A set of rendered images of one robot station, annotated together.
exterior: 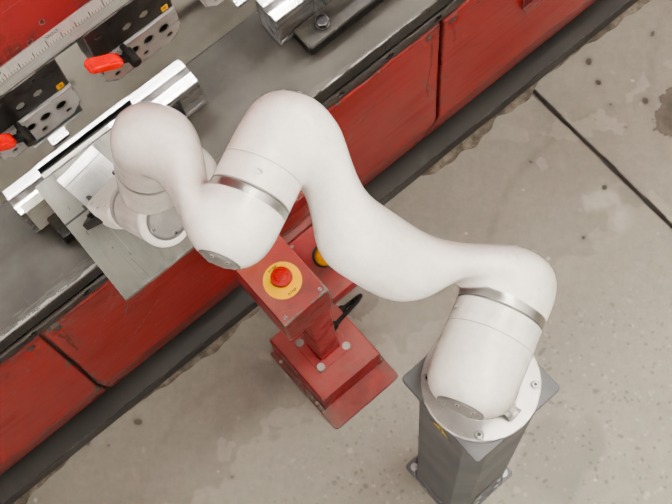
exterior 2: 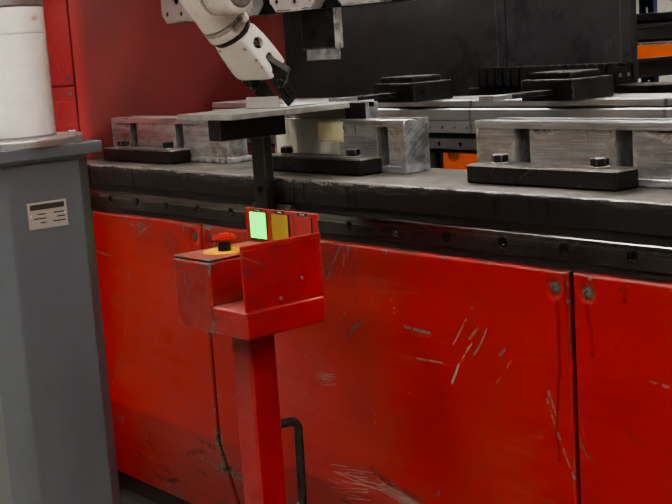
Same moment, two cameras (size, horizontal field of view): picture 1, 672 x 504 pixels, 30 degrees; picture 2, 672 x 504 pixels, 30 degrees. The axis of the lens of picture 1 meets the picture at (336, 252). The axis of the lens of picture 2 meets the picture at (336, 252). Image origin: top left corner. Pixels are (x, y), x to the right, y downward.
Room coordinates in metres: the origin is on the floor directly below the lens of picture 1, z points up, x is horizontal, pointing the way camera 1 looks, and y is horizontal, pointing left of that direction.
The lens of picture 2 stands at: (0.54, -1.97, 1.11)
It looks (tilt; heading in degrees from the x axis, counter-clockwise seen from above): 9 degrees down; 81
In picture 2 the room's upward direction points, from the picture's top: 4 degrees counter-clockwise
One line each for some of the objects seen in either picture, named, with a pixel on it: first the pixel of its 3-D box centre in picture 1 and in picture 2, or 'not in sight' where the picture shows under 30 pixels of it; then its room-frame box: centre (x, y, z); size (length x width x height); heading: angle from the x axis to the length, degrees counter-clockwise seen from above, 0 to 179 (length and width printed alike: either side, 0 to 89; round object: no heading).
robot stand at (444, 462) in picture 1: (467, 435); (50, 491); (0.38, -0.19, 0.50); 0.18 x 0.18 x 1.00; 30
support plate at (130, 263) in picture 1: (122, 210); (263, 111); (0.79, 0.34, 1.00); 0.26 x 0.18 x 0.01; 29
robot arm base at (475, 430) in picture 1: (483, 370); (5, 77); (0.38, -0.19, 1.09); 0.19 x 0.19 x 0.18
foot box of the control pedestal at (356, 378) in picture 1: (333, 359); not in sight; (0.69, 0.06, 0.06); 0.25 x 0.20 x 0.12; 30
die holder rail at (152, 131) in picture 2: not in sight; (178, 138); (0.65, 0.89, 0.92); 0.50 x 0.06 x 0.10; 119
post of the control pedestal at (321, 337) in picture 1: (314, 315); (264, 478); (0.71, 0.07, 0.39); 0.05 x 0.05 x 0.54; 30
